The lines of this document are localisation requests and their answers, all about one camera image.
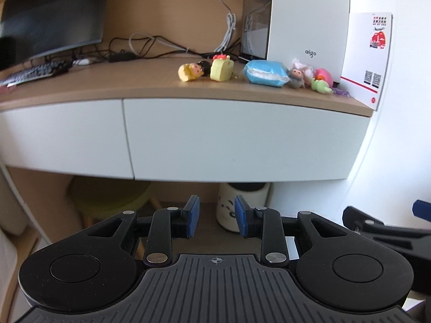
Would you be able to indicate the white printed card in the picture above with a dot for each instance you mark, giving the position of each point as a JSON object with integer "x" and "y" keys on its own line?
{"x": 363, "y": 60}

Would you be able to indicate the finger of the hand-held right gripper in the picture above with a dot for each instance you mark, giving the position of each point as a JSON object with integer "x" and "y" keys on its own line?
{"x": 422, "y": 210}
{"x": 353, "y": 217}

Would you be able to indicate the grey plush monkey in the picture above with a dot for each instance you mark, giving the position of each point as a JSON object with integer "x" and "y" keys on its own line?
{"x": 296, "y": 78}

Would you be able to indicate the narrow white desk drawer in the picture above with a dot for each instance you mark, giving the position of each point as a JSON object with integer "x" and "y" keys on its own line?
{"x": 64, "y": 138}

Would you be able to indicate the black-haired doll toy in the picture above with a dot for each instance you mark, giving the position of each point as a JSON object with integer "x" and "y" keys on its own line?
{"x": 204, "y": 64}

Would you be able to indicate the white computer mouse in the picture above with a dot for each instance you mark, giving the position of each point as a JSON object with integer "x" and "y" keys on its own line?
{"x": 83, "y": 62}

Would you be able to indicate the black power adapter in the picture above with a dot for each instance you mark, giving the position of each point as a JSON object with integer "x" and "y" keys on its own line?
{"x": 121, "y": 57}

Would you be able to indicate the green round stool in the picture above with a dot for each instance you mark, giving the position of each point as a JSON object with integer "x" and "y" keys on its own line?
{"x": 107, "y": 195}

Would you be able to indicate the white panda bin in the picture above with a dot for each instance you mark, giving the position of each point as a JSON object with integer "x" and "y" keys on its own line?
{"x": 256, "y": 199}

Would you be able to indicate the pink and green plush toy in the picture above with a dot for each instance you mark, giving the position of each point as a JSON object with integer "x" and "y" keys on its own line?
{"x": 324, "y": 74}

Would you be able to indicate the black computer monitor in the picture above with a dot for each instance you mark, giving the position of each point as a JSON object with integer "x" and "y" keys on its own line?
{"x": 54, "y": 16}

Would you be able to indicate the yellow-haired doll toy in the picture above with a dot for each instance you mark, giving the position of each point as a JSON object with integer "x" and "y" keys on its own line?
{"x": 188, "y": 72}

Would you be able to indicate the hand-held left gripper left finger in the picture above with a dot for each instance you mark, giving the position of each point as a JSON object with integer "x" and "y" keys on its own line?
{"x": 192, "y": 217}

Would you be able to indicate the wide white desk drawer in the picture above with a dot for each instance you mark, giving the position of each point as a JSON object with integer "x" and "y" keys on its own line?
{"x": 235, "y": 138}

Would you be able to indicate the white pink plush toy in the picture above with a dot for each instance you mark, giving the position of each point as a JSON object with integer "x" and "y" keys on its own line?
{"x": 304, "y": 68}

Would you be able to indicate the blue tissue pack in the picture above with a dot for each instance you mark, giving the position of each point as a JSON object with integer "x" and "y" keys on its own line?
{"x": 264, "y": 70}

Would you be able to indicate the black keyboard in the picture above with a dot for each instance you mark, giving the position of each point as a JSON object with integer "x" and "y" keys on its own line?
{"x": 33, "y": 72}

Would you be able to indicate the white computer case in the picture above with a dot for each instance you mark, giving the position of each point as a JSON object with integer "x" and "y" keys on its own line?
{"x": 303, "y": 16}

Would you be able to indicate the yellow cake toy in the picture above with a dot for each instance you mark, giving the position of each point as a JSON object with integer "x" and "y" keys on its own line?
{"x": 220, "y": 70}

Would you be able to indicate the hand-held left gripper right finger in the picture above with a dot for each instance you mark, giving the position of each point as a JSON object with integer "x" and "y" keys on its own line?
{"x": 240, "y": 218}

